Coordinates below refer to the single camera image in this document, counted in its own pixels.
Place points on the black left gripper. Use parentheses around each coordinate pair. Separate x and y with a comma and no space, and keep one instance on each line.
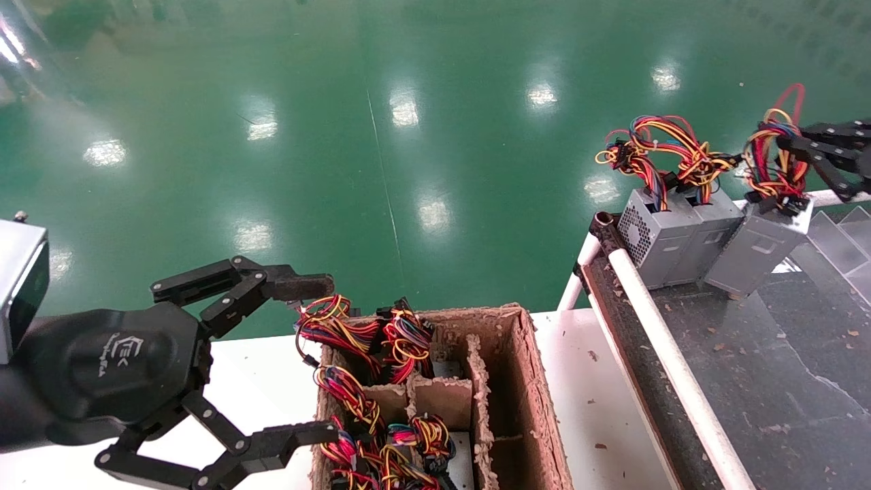
(102,367)

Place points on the long white rail tube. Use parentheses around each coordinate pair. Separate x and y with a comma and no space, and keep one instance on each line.
(674,361)

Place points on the black conveyor belt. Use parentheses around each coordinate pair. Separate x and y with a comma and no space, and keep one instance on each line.
(782,381)

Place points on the short white support tube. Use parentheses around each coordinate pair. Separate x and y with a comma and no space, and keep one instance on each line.
(575,279)

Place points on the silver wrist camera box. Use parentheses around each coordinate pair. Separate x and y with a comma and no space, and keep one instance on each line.
(20,286)

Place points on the grey power supply mesh side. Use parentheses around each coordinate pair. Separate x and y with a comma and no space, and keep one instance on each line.
(656,238)

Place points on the clear plastic sheet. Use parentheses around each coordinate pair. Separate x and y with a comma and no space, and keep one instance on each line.
(840,238)

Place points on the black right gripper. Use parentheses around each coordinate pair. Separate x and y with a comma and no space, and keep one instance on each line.
(867,162)

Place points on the brown pulp cardboard box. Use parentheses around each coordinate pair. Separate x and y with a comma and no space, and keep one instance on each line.
(524,408)

